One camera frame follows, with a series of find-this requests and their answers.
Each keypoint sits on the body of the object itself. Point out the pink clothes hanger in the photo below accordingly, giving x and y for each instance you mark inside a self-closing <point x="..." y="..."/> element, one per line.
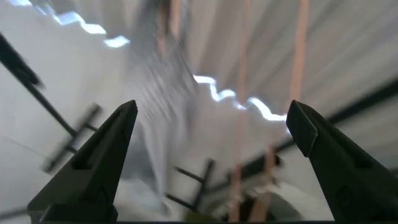
<point x="298" y="46"/>
<point x="242" y="77"/>
<point x="168" y="25"/>

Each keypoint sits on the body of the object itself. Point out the white curtain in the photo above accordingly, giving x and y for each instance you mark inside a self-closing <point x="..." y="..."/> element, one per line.
<point x="342" y="46"/>

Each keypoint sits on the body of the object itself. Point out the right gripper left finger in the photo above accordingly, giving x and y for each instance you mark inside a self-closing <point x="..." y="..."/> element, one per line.
<point x="90" y="180"/>

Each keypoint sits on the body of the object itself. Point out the black clothes rack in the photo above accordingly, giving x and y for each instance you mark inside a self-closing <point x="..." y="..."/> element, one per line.
<point x="18" y="73"/>

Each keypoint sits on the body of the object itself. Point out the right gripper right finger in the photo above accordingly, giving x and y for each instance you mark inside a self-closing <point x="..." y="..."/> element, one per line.
<point x="357" y="186"/>

